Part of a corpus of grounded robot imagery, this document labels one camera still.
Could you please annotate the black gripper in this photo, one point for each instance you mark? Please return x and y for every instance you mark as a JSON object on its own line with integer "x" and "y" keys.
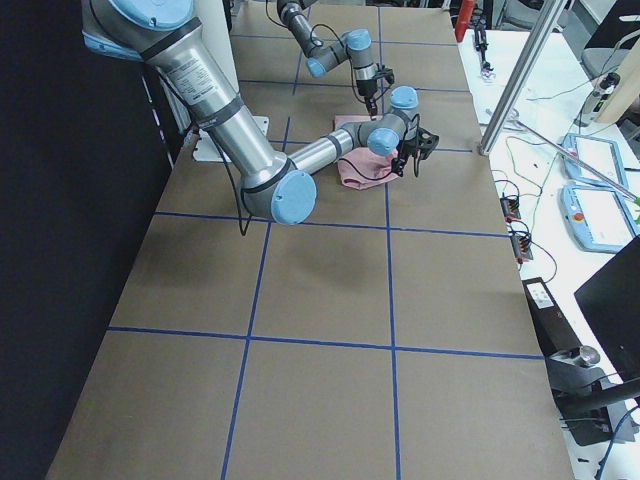
{"x": 404, "y": 148}
{"x": 367, "y": 89}

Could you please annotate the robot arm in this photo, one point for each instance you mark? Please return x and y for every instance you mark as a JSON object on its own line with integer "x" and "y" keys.
{"x": 167, "y": 35}
{"x": 325, "y": 50}

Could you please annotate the orange circuit board far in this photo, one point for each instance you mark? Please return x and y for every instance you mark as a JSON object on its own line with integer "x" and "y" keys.
{"x": 510, "y": 207}

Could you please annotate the orange circuit board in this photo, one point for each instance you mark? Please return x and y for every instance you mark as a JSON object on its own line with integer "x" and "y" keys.
{"x": 521, "y": 242}
{"x": 510, "y": 207}

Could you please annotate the black selfie stick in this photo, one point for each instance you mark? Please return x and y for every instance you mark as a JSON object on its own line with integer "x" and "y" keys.
{"x": 481, "y": 47}

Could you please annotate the orange circuit board near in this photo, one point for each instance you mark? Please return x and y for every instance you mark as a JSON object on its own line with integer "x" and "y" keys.
{"x": 521, "y": 242}

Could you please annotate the upper teach pendant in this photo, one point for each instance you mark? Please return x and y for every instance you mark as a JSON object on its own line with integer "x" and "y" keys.
{"x": 603, "y": 155}

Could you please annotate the teach pendant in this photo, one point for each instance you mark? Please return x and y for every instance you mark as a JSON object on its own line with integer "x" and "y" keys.
{"x": 598, "y": 218}
{"x": 603, "y": 155}

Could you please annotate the lower teach pendant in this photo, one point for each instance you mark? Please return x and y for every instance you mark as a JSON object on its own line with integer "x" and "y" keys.
{"x": 598, "y": 218}

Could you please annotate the blue tape grid lines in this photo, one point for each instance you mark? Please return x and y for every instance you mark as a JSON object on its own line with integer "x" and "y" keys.
{"x": 387, "y": 337}

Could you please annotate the black power box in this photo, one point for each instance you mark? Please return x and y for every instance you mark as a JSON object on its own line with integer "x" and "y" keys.
{"x": 556, "y": 337}

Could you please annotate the black monitor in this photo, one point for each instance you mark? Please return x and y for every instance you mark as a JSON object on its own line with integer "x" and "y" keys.
{"x": 609, "y": 302}

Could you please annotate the aluminium frame post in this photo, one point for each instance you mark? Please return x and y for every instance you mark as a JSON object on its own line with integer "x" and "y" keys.
{"x": 533, "y": 46}

